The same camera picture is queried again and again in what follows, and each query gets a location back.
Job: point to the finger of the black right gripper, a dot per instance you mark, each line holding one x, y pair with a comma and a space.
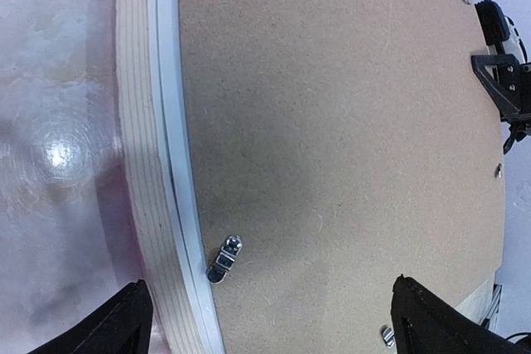
507, 82
517, 132

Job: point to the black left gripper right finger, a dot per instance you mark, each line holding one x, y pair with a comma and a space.
423, 323

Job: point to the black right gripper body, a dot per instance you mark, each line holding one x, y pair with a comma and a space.
499, 30

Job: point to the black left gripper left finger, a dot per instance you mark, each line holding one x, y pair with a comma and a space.
120, 325

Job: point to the pink wooden picture frame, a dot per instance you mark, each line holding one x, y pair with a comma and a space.
155, 213

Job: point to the brown backing board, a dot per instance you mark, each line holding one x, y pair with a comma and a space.
347, 142

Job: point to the white mat board lower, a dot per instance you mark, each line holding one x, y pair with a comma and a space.
174, 150

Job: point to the aluminium front rail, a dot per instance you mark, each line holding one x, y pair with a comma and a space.
489, 320

